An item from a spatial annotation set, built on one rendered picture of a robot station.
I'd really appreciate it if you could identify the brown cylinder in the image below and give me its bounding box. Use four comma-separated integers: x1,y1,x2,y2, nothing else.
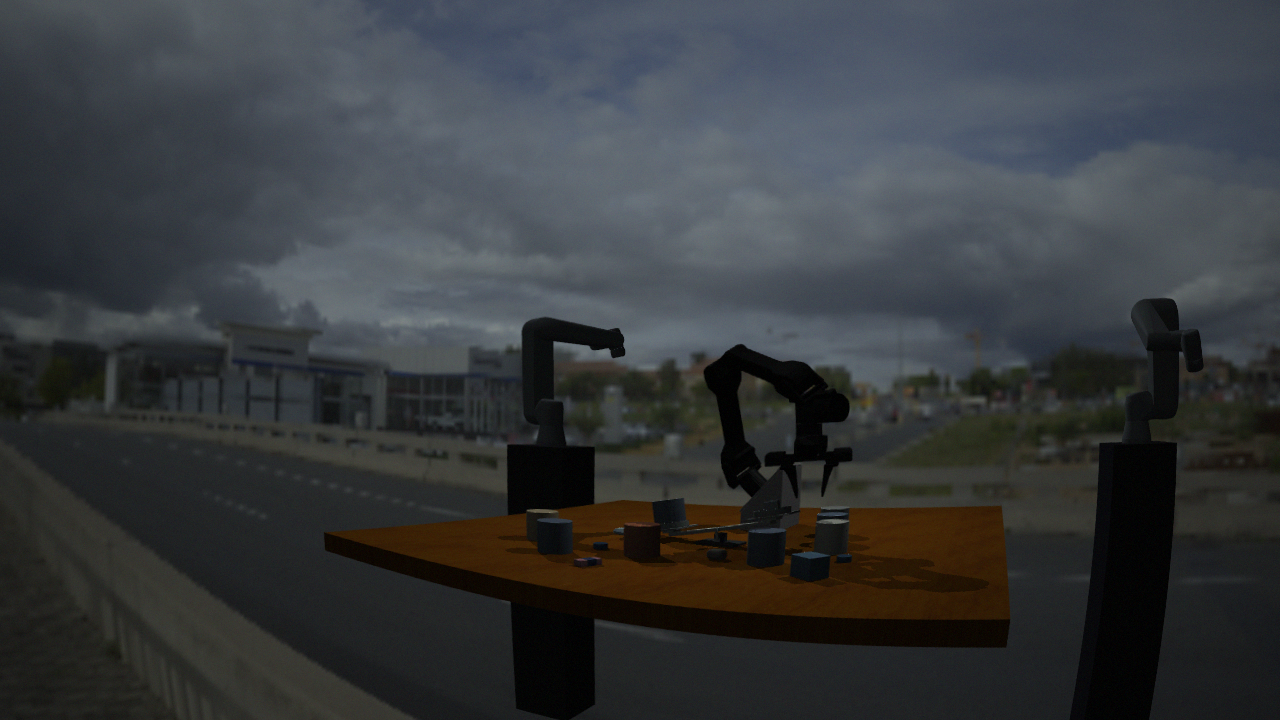
625,521,660,559

